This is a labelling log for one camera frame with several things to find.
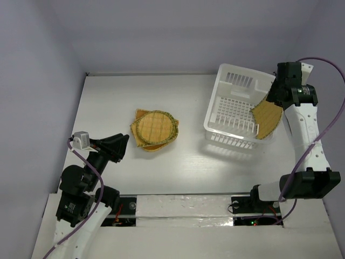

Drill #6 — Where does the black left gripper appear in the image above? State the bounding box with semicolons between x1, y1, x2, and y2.
86;132;129;189

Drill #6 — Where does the green-rimmed rectangular woven plate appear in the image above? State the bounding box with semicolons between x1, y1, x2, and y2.
130;119;179;147

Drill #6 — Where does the orange triangular woven plate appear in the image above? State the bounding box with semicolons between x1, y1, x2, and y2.
134;109;150;121

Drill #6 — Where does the orange rounded-square woven plate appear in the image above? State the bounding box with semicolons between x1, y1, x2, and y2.
138;141;170;152

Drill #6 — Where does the large square bamboo mat plate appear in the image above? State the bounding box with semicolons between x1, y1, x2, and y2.
251;96;283;140

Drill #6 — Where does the green-rimmed round woven plate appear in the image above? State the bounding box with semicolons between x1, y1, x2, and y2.
135;110;178;145

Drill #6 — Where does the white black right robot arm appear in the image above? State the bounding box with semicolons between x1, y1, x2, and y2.
248;61;341;212

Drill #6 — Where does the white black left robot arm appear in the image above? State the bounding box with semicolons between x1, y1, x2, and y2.
44;131;129;258

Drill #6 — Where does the white plastic dish rack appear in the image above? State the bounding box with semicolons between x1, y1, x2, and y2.
203;64;275;149

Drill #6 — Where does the white foam strip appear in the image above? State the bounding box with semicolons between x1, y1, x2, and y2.
135;194;233;228

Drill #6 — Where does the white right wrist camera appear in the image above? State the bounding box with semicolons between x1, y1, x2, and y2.
301;62;314;85

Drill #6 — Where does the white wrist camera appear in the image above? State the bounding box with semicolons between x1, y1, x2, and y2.
301;62;314;85
68;131;91;150

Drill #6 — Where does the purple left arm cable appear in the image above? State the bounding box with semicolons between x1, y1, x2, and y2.
43;140;106;259

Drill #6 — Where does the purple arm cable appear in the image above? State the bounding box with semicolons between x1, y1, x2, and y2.
43;140;106;259
277;57;345;224

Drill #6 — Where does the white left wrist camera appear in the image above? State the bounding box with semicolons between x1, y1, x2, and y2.
68;131;91;150

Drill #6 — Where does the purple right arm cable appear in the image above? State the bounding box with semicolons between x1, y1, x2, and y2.
277;57;345;224

